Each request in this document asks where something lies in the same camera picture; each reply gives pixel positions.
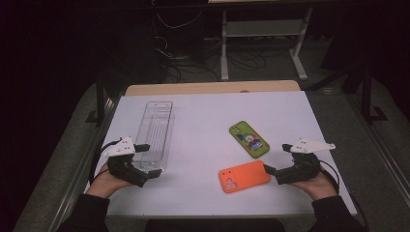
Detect clear plastic tray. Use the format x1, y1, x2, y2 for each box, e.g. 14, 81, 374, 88
132, 101, 176, 173

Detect white table cover board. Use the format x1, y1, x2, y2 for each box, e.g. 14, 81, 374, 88
84, 90, 358, 218

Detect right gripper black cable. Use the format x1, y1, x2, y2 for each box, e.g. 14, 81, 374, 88
318, 159, 341, 195

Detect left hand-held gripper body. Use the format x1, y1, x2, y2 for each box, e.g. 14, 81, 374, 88
102, 136, 150, 189

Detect green phone case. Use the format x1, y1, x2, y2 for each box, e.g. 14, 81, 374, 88
228, 120, 271, 160

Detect orange phone case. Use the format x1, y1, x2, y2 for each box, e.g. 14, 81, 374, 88
218, 159, 272, 194

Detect wooden table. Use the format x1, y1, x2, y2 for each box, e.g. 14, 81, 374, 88
125, 79, 302, 97

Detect person's left hand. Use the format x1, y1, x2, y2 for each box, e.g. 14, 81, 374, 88
85, 161, 132, 199

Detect person's right hand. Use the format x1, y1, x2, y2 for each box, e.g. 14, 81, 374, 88
289, 172, 338, 201

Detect tangle of floor cables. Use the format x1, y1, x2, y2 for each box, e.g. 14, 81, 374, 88
151, 9, 281, 83

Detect white metal desk frame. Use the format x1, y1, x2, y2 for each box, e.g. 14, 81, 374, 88
220, 7, 314, 81

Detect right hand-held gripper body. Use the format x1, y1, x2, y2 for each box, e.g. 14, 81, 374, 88
275, 138, 337, 186

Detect black metal stand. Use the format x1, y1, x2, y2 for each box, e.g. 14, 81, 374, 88
84, 72, 114, 126
360, 59, 390, 126

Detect metal floor rail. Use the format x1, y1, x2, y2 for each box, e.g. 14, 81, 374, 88
46, 98, 118, 232
346, 95, 410, 197

